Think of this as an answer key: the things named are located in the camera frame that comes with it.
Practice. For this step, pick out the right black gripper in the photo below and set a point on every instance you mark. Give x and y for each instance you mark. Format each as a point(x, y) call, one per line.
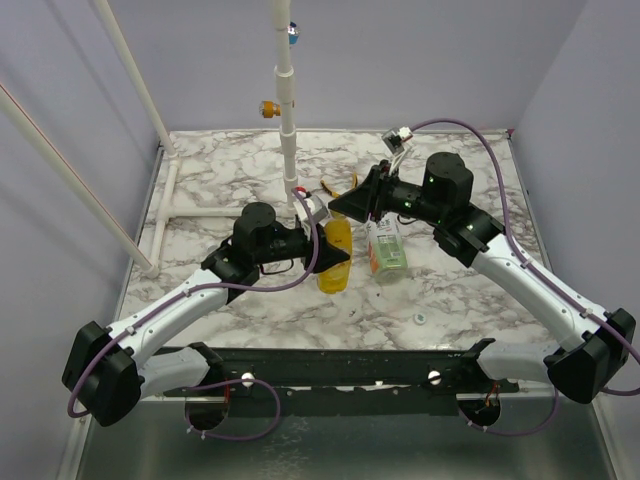
point(377, 190)

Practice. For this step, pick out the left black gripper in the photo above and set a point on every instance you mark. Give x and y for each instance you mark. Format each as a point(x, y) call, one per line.
point(326, 253)

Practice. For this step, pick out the yellow drink bottle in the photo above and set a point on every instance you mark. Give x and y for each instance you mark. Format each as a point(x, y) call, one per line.
point(339, 236)

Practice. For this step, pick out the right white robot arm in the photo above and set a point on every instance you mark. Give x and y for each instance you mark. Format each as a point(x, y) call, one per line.
point(591, 344)

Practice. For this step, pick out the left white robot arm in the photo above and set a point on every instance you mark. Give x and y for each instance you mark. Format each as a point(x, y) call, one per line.
point(110, 369)

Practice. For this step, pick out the green label bottle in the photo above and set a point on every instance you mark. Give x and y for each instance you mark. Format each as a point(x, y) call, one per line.
point(387, 258)

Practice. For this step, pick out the white green bottle cap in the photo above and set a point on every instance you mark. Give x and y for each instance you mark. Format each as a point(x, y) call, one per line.
point(419, 319)

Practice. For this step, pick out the yellow cap on pipe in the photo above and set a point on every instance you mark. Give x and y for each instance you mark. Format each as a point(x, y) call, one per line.
point(270, 108)

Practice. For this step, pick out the blue cap on pipe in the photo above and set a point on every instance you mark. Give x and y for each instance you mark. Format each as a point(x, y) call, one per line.
point(293, 33)

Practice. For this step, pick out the left diagonal white pipe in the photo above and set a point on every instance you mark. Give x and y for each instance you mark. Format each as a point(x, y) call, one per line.
point(31, 132)

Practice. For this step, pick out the yellow handled pliers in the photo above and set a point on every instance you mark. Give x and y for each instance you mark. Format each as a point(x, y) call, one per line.
point(335, 189)

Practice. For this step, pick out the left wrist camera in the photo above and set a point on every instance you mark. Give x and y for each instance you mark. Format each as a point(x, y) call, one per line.
point(310, 209)

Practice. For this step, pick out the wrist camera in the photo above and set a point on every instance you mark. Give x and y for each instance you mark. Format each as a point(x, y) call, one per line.
point(310, 209)
point(395, 140)

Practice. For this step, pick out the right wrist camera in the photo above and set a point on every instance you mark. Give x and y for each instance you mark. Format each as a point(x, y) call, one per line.
point(395, 140)

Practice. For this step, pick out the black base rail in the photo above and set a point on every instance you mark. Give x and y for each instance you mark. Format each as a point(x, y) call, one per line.
point(341, 383)

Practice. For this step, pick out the white pvc pipe frame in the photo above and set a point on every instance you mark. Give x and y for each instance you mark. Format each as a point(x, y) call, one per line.
point(285, 98)

